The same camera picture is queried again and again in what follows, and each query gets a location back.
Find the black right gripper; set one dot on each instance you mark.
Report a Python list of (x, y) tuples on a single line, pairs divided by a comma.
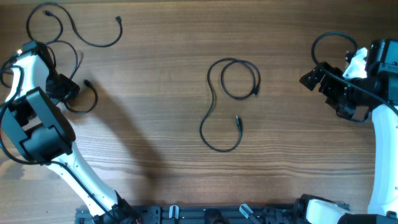
[(317, 74)]

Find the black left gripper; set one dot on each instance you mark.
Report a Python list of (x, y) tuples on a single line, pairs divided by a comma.
[(72, 89)]

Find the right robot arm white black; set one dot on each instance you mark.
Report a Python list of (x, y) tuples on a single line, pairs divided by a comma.
[(381, 63)]

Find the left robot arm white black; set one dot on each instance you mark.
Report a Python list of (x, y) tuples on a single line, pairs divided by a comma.
[(43, 136)]

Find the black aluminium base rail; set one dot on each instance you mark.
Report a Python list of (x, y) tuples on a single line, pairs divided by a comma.
[(274, 213)]

